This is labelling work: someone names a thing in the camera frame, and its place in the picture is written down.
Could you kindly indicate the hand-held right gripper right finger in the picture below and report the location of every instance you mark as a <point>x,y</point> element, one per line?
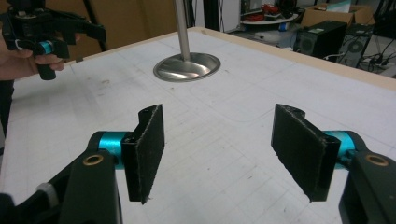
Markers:
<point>302,146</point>

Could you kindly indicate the blue roll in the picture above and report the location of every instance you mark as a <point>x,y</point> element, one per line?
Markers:
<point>282,26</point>

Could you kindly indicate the open cardboard box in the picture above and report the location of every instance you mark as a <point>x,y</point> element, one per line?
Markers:
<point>336,14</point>

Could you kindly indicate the metal pole stand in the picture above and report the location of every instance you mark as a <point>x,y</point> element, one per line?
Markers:
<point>186,67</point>

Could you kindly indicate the white round table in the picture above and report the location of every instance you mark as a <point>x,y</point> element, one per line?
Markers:
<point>267,21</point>

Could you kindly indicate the wooden table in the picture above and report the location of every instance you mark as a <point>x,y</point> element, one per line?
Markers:
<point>311,59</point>

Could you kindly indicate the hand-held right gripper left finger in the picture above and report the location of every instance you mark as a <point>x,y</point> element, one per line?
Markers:
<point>146,155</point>

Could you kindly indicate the black computer tower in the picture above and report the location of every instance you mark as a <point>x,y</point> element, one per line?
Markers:
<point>355,46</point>
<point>320,39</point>

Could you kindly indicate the brown board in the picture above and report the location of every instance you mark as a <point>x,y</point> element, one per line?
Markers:
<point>134,21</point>

